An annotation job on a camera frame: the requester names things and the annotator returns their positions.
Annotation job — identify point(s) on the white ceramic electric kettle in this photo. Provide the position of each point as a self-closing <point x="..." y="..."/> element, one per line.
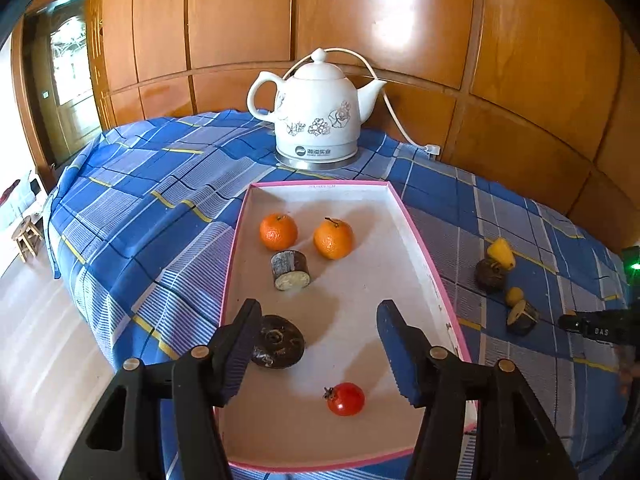
<point x="315" y="105"/>

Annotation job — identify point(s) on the white furniture piece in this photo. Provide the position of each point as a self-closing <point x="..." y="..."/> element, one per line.
<point x="36" y="186"/>

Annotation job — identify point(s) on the stemless orange mandarin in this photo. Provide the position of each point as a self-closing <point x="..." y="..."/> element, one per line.
<point x="278" y="231"/>

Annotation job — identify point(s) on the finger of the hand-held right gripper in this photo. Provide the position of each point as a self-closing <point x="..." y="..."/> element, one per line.
<point x="570" y="321"/>

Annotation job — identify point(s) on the small wooden stool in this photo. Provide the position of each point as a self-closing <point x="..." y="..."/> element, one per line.
<point x="27" y="235"/>

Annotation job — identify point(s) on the pink-edged white cardboard box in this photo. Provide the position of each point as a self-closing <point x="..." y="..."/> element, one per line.
<point x="350" y="300"/>

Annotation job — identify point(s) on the orange mandarin with stem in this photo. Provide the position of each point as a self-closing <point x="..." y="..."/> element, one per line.
<point x="333" y="240"/>

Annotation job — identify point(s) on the yellow bell-shaped fruit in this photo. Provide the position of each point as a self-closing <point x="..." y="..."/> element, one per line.
<point x="501" y="252"/>

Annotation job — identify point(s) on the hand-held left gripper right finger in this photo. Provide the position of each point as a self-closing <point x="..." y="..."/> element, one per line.
<point x="400" y="355"/>

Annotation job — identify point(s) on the dark brown water chestnut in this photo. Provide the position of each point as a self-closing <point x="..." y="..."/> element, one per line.
<point x="489" y="276"/>
<point x="280" y="342"/>

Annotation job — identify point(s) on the blue plaid tablecloth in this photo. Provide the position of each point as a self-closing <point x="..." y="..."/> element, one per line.
<point x="150" y="210"/>

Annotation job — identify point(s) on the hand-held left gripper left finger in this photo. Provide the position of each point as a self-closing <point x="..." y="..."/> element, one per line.
<point x="241" y="355"/>

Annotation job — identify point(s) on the red cloth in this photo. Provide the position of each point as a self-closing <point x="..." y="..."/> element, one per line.
<point x="7" y="193"/>

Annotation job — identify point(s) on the red cherry tomato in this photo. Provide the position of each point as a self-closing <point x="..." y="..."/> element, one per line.
<point x="346" y="400"/>

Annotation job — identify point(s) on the small yellow round fruit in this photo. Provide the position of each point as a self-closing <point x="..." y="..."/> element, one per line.
<point x="514" y="296"/>

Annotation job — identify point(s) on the wooden glass door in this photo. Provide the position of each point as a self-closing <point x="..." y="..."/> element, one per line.
<point x="70" y="70"/>

